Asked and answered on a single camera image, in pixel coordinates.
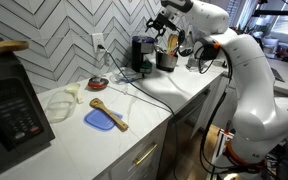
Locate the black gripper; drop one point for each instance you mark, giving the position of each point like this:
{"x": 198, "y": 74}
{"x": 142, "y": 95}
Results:
{"x": 159, "y": 23}

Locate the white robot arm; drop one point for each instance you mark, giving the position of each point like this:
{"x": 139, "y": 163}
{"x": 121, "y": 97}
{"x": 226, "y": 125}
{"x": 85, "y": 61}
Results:
{"x": 261, "y": 119}

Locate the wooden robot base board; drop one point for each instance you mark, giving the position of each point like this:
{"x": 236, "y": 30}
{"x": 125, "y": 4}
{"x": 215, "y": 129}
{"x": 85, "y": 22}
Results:
{"x": 197, "y": 172}

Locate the wooden spoons in holder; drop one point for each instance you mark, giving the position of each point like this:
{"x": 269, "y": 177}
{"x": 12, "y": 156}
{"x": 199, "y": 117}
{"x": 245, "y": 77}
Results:
{"x": 172, "y": 42}

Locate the black coffeemaker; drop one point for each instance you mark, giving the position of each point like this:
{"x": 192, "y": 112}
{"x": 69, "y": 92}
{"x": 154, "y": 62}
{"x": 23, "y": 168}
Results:
{"x": 142, "y": 45}

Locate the silver utensil holder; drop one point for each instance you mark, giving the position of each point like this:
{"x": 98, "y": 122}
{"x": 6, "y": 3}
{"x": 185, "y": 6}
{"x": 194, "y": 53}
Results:
{"x": 165, "y": 61}

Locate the wooden spatula on counter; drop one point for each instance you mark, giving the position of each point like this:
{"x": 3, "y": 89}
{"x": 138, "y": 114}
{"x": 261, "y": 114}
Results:
{"x": 98, "y": 104}

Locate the glass pitcher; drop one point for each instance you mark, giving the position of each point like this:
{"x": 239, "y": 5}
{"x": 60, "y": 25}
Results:
{"x": 194, "y": 64}

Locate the clear glass bowl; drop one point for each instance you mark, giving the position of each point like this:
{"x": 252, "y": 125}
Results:
{"x": 124, "y": 75}

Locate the red round lid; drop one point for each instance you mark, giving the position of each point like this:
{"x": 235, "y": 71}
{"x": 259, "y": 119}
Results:
{"x": 98, "y": 83}

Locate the white plastic scoop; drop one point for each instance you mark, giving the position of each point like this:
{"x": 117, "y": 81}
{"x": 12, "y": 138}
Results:
{"x": 73, "y": 88}

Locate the blue plastic lid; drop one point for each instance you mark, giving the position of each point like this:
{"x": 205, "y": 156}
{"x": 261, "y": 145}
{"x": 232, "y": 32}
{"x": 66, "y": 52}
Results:
{"x": 99, "y": 120}

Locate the clear plastic container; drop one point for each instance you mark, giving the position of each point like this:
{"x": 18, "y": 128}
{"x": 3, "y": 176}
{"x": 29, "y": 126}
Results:
{"x": 61, "y": 106}

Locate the wooden spoon on microwave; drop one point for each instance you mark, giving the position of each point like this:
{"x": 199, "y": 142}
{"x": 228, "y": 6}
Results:
{"x": 11, "y": 45}

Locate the black microwave oven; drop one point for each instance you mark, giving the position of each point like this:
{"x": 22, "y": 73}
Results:
{"x": 24, "y": 128}

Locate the white wall outlet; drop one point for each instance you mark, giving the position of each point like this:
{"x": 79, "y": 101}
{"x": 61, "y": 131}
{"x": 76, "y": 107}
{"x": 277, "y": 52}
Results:
{"x": 97, "y": 39}

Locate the gold drawer handle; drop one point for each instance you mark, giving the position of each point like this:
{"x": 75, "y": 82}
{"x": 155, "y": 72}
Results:
{"x": 138, "y": 161}

